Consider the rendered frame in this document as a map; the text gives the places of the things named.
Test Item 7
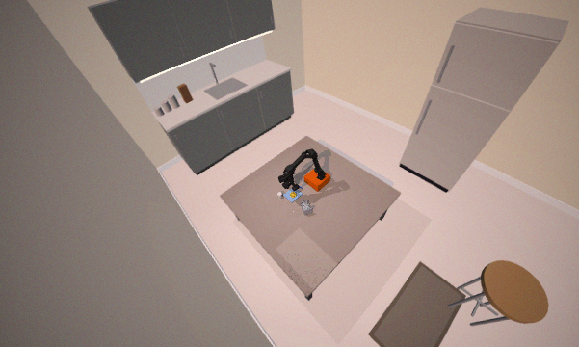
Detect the light blue flat mat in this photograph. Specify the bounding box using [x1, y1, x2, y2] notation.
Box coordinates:
[283, 189, 303, 202]

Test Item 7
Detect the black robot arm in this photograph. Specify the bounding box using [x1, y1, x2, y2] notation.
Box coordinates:
[278, 149, 326, 189]

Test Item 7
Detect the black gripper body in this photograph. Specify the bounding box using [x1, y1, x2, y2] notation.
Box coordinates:
[287, 177, 300, 191]

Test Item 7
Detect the grey dish rack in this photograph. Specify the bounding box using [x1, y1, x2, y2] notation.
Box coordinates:
[301, 200, 312, 215]

